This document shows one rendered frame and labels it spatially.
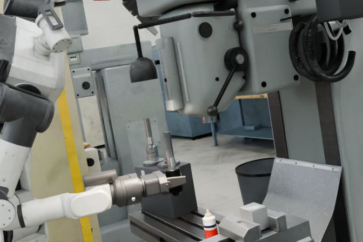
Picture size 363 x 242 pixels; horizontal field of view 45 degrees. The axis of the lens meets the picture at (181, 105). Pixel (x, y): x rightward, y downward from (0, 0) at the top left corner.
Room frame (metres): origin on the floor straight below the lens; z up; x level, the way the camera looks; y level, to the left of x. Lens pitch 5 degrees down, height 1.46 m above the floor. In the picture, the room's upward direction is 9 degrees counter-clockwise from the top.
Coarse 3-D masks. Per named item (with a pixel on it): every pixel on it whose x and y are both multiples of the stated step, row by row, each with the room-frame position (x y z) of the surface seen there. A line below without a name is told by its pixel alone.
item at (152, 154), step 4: (156, 148) 1.76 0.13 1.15; (148, 152) 1.75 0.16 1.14; (152, 152) 1.75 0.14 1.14; (156, 152) 1.75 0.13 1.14; (148, 156) 1.75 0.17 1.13; (152, 156) 1.75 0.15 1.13; (156, 156) 1.75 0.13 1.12; (148, 160) 1.76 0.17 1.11; (152, 160) 1.75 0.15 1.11; (156, 160) 1.75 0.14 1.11
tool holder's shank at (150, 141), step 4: (144, 120) 1.76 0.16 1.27; (148, 120) 1.76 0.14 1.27; (144, 124) 1.77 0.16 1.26; (148, 124) 1.76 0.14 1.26; (148, 128) 1.76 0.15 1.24; (148, 132) 1.76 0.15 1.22; (148, 136) 1.76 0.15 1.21; (148, 140) 1.76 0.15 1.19; (152, 140) 1.76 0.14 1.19; (148, 144) 1.76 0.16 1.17; (152, 144) 1.76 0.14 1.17
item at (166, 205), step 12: (144, 168) 1.72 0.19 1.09; (156, 168) 1.68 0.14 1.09; (180, 168) 1.65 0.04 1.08; (192, 180) 1.68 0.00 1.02; (192, 192) 1.67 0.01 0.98; (144, 204) 1.76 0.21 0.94; (156, 204) 1.69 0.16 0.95; (168, 204) 1.63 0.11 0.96; (180, 204) 1.63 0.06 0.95; (192, 204) 1.67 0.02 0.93; (168, 216) 1.64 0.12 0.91
